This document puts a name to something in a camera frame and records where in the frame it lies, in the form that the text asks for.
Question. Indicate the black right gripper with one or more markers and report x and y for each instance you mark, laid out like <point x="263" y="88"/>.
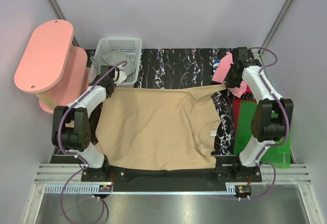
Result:
<point x="229" y="82"/>

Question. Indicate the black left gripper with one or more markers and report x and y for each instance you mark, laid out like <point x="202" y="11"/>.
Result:
<point x="114" y="83"/>

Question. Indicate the beige t shirt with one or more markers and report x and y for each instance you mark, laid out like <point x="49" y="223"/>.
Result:
<point x="159" y="129"/>

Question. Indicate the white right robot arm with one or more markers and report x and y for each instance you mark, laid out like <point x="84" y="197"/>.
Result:
<point x="272" y="118"/>

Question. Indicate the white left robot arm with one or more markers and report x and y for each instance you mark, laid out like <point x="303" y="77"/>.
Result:
<point x="71" y="131"/>

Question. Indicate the pink folded t shirt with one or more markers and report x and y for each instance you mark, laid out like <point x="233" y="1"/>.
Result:
<point x="221" y="73"/>

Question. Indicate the magenta garment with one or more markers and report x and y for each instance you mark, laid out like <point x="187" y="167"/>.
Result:
<point x="248" y="90"/>

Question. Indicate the red plastic folder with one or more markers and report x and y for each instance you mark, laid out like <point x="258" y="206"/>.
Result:
<point x="236" y="103"/>

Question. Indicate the blue white striped garment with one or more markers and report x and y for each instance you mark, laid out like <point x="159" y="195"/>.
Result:
<point x="215" y="64"/>

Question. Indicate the grey t shirt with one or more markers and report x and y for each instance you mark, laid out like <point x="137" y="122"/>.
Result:
<point x="111" y="59"/>

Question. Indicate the white plastic basket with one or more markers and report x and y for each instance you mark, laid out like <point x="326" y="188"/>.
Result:
<point x="132" y="47"/>

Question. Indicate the pink tiered shelf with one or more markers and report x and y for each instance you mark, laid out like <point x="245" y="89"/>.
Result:
<point x="52" y="68"/>

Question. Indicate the green plastic folder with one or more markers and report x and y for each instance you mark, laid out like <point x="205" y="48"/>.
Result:
<point x="280" y="156"/>

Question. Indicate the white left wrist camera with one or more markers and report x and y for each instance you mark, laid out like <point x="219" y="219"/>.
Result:
<point x="119" y="77"/>

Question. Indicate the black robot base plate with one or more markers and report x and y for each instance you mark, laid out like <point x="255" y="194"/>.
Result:
<point x="226" y="170"/>

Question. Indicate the white slotted cable duct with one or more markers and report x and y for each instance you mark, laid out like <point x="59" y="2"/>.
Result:
<point x="76" y="188"/>

